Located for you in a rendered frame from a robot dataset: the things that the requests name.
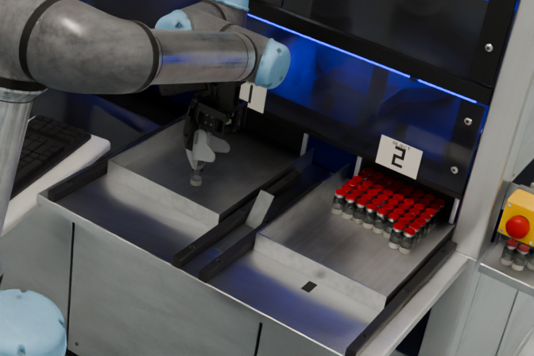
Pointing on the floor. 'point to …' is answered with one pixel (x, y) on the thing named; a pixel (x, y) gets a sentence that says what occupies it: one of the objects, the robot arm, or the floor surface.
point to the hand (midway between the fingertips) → (196, 159)
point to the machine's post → (488, 177)
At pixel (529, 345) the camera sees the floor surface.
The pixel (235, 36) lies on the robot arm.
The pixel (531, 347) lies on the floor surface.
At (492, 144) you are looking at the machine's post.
